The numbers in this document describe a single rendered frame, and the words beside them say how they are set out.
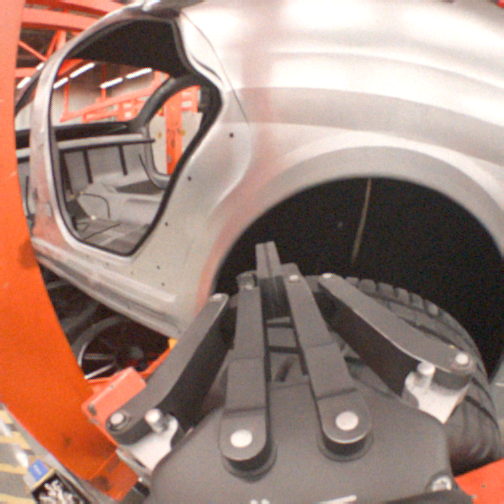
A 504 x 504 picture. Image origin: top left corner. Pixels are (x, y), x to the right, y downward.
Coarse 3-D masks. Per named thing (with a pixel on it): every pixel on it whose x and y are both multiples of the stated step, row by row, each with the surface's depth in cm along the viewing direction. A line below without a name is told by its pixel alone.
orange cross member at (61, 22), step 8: (24, 16) 89; (32, 16) 95; (40, 16) 101; (48, 16) 108; (56, 16) 114; (64, 16) 121; (72, 16) 127; (80, 16) 134; (24, 24) 96; (32, 24) 101; (40, 24) 107; (48, 24) 113; (56, 24) 119; (64, 24) 125; (72, 24) 132; (80, 24) 139; (88, 24) 146; (80, 32) 149
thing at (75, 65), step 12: (36, 0) 112; (48, 0) 122; (60, 0) 132; (72, 0) 144; (84, 0) 157; (96, 0) 169; (84, 12) 175; (96, 12) 185; (108, 12) 193; (60, 36) 327; (60, 48) 342; (72, 60) 310; (84, 60) 289; (24, 72) 296; (60, 72) 333; (72, 72) 327
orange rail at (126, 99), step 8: (104, 64) 947; (104, 72) 968; (104, 80) 989; (104, 88) 1008; (152, 88) 662; (104, 96) 1027; (120, 96) 719; (128, 96) 707; (136, 96) 695; (144, 96) 701; (96, 104) 775; (104, 104) 759; (112, 104) 751; (72, 112) 898; (80, 112) 825; (88, 112) 817; (96, 112) 1019; (104, 112) 1062; (64, 120) 885
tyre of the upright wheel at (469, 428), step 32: (384, 288) 32; (288, 320) 28; (416, 320) 26; (448, 320) 28; (288, 352) 24; (352, 352) 22; (224, 384) 22; (384, 384) 18; (480, 384) 20; (480, 416) 15; (480, 448) 13
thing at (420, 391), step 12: (420, 372) 6; (432, 372) 6; (408, 384) 7; (420, 384) 6; (432, 384) 6; (408, 396) 7; (420, 396) 6; (432, 396) 6; (444, 396) 6; (456, 396) 6; (420, 408) 6; (432, 408) 6; (444, 408) 5; (444, 420) 5
